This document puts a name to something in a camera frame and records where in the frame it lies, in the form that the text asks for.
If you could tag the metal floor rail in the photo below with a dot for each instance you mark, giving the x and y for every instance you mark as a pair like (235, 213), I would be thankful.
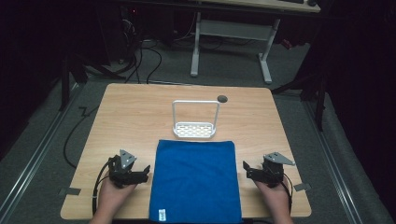
(37, 152)
(334, 161)

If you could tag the person's right hand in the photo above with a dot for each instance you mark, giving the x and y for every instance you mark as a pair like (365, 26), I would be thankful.
(275, 197)

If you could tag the dark computer tower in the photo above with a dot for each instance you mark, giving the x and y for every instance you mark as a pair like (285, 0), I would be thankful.
(129, 31)

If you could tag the black metal stand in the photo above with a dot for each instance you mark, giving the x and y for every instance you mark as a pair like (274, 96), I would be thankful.
(73, 74)
(314, 90)

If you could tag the person's left hand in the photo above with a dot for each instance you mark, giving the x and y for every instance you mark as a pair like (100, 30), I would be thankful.
(115, 194)

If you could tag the white towel rack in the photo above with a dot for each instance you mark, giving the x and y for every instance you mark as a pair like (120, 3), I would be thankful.
(194, 129)

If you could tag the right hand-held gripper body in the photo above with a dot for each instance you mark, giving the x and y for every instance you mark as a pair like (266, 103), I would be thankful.
(272, 171)

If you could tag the blue towel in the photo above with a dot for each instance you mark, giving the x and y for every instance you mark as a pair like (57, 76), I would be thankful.
(195, 180)

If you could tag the white-framed desk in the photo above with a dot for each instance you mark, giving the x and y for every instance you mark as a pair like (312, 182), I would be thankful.
(232, 29)

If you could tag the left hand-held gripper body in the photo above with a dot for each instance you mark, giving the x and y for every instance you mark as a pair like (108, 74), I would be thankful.
(122, 174)

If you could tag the grey tape piece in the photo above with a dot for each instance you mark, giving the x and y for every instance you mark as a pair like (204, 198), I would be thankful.
(70, 191)
(302, 187)

